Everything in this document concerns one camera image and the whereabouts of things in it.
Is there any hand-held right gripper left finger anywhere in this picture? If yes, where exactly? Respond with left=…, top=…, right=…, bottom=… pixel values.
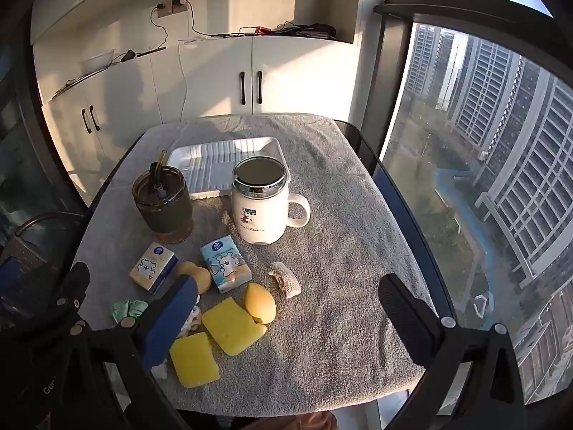
left=58, top=273, right=200, bottom=430

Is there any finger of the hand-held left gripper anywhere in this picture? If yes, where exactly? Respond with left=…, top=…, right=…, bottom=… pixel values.
left=0, top=253, right=43, bottom=299
left=51, top=261, right=91, bottom=324

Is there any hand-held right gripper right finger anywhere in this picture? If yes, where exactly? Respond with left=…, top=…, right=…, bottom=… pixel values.
left=378, top=273, right=526, bottom=430

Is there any white braided rope piece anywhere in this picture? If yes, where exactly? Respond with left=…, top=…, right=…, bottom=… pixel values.
left=177, top=305, right=202, bottom=339

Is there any green scrunchie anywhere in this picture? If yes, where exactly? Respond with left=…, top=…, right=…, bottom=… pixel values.
left=110, top=298, right=149, bottom=325

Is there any yellow rectangular sponge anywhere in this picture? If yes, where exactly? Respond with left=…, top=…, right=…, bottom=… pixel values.
left=202, top=296, right=268, bottom=357
left=169, top=332, right=221, bottom=389

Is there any tan gourd-shaped makeup sponge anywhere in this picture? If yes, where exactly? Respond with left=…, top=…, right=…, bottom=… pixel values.
left=177, top=261, right=212, bottom=295

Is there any yellow tissue pack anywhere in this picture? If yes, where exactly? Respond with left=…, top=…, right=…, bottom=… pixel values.
left=129, top=242, right=179, bottom=295

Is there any blue tissue pack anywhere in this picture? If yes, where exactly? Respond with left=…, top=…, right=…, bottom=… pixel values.
left=199, top=235, right=252, bottom=294

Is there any yellow egg-shaped makeup sponge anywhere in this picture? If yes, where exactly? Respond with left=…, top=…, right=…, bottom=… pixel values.
left=244, top=282, right=276, bottom=324

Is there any beige knit cloth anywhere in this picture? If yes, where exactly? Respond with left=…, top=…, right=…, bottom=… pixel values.
left=268, top=262, right=302, bottom=298

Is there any white plastic tray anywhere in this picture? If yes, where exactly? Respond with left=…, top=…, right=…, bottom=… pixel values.
left=163, top=137, right=294, bottom=201

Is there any mesh chair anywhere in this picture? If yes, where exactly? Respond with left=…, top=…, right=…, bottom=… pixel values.
left=0, top=210, right=90, bottom=278

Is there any grey towel mat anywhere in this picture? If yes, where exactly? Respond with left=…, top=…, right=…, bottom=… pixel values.
left=74, top=114, right=437, bottom=413

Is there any gold rimmed round device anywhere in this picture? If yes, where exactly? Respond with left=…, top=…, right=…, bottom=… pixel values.
left=132, top=150, right=194, bottom=245

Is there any white lidded mug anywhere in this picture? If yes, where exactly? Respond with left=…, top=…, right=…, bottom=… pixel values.
left=231, top=157, right=311, bottom=246

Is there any flat dark item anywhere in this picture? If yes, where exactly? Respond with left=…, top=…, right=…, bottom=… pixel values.
left=51, top=78, right=86, bottom=99

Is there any group of apartment buildings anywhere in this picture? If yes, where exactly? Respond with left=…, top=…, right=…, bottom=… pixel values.
left=405, top=22, right=573, bottom=413

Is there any white lower cabinet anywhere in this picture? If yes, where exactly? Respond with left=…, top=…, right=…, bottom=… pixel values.
left=33, top=36, right=363, bottom=202

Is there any pile of black items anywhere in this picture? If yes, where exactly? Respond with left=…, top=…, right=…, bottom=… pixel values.
left=273, top=22, right=337, bottom=40

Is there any white cable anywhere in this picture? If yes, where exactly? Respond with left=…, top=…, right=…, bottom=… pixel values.
left=178, top=40, right=186, bottom=123

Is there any black cable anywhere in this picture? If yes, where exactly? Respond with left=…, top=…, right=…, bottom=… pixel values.
left=183, top=0, right=260, bottom=39
left=150, top=4, right=170, bottom=50

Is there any wall socket panel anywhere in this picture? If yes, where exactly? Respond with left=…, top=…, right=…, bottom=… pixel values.
left=157, top=0, right=189, bottom=19

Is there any black window frame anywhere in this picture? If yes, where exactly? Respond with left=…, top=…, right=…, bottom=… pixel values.
left=360, top=0, right=556, bottom=166

